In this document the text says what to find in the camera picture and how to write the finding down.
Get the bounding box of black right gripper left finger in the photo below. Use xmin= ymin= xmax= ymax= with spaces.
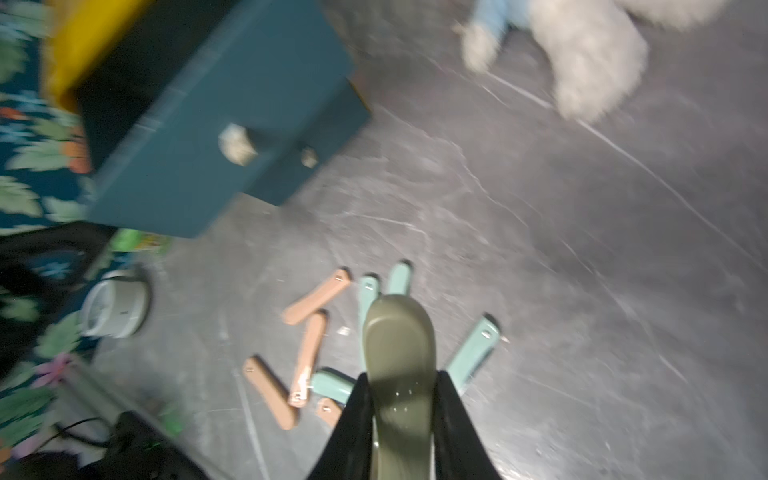
xmin=306 ymin=373 xmax=374 ymax=480

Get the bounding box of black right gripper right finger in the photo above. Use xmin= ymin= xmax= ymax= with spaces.
xmin=432 ymin=371 xmax=501 ymax=480

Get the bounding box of olive knife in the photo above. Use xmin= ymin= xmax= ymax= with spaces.
xmin=362 ymin=294 xmax=437 ymax=479

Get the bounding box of teal drawer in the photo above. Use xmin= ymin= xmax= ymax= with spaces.
xmin=75 ymin=1 xmax=354 ymax=238
xmin=244 ymin=79 xmax=370 ymax=206

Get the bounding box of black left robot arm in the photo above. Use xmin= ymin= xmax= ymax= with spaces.
xmin=1 ymin=221 xmax=206 ymax=479

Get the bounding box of yellow drawer cabinet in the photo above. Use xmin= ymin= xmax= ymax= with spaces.
xmin=40 ymin=0 xmax=153 ymax=113

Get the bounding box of pink knife middle bottom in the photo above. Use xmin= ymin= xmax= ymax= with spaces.
xmin=316 ymin=397 xmax=343 ymax=428

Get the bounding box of mint knife horizontal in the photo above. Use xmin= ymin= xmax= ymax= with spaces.
xmin=310 ymin=369 xmax=355 ymax=405

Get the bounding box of mint knife right slanted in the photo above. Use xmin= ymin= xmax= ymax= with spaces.
xmin=445 ymin=314 xmax=501 ymax=395

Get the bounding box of pink knife far left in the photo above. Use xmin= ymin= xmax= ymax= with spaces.
xmin=243 ymin=356 xmax=298 ymax=430

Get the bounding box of mint knife upper left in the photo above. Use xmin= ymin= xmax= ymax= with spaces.
xmin=358 ymin=275 xmax=380 ymax=329

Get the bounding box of mint knife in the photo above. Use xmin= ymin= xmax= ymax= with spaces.
xmin=358 ymin=275 xmax=380 ymax=329
xmin=386 ymin=260 xmax=413 ymax=296

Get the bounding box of white round timer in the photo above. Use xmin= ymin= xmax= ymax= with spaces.
xmin=79 ymin=270 xmax=150 ymax=339

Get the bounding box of green lidded small jar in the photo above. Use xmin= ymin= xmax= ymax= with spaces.
xmin=110 ymin=229 xmax=171 ymax=253

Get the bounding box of white teddy bear blue shirt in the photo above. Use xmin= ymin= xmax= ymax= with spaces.
xmin=461 ymin=0 xmax=727 ymax=123

